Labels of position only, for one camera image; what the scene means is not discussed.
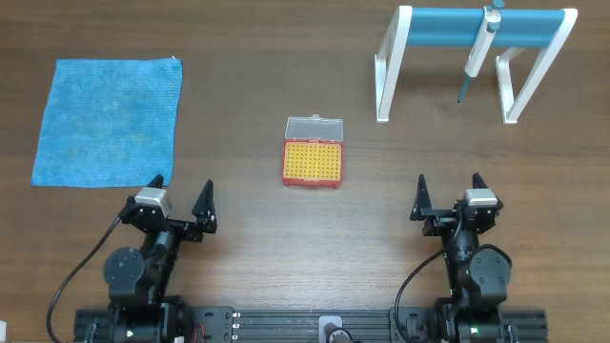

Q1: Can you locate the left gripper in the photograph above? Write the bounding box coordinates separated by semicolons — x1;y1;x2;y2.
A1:
118;173;218;243

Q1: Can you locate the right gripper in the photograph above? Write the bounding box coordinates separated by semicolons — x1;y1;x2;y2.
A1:
410;171;504;238

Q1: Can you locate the blue cloth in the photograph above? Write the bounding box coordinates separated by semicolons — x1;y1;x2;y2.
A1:
30;57;184;189

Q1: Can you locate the red and yellow tip box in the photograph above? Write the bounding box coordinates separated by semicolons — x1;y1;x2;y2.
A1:
281;113;345;190

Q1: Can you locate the white and blue stand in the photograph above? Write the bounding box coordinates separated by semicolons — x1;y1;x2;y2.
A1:
374;5;580;125

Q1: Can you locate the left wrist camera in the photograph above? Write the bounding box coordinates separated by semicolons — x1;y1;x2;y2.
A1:
133;186;173;216

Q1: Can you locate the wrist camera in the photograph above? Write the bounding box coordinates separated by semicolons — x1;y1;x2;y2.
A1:
464;188;499;208
133;186;173;216

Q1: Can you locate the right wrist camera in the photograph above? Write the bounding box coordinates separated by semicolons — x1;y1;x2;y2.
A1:
464;188;499;208

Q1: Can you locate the black cable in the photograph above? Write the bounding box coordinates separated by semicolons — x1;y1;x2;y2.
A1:
46;214;123;343
394;209;464;334

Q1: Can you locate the mounting rail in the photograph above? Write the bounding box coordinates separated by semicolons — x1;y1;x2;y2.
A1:
73;306;549;343

